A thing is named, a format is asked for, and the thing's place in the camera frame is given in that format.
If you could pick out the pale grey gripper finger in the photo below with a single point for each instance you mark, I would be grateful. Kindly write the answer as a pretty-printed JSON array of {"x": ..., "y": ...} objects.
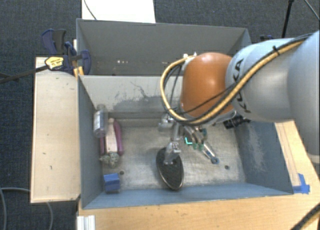
[
  {"x": 177, "y": 152},
  {"x": 169, "y": 154}
]

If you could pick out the black oval disc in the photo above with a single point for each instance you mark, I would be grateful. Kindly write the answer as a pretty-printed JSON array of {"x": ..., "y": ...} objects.
[{"x": 172, "y": 174}]

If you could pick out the grey and blue small tool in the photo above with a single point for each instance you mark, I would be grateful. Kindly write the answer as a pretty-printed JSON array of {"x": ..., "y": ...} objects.
[{"x": 211, "y": 155}]

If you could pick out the purple long flat piece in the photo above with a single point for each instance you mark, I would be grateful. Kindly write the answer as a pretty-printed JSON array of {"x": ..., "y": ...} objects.
[{"x": 119, "y": 137}]

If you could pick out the green toy animal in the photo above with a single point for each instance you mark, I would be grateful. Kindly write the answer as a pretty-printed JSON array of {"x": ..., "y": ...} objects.
[{"x": 111, "y": 159}]

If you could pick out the pale pink bottle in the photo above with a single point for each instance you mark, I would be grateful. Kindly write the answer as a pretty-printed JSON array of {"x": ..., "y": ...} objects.
[{"x": 111, "y": 136}]

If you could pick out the blue sponge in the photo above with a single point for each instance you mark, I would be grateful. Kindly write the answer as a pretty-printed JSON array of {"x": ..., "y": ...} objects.
[{"x": 111, "y": 182}]

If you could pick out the clear plastic bottle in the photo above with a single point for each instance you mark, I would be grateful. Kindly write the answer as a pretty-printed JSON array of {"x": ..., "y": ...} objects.
[{"x": 100, "y": 122}]

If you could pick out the grey metal bin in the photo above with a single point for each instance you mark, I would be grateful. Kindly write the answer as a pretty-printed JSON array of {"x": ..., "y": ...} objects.
[{"x": 140, "y": 49}]

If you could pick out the pale wood board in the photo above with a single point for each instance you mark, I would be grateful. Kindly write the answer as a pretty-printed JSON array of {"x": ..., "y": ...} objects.
[{"x": 55, "y": 136}]

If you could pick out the black cylinder on white bracket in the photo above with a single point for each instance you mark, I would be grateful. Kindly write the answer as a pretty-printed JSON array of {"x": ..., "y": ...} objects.
[{"x": 233, "y": 122}]

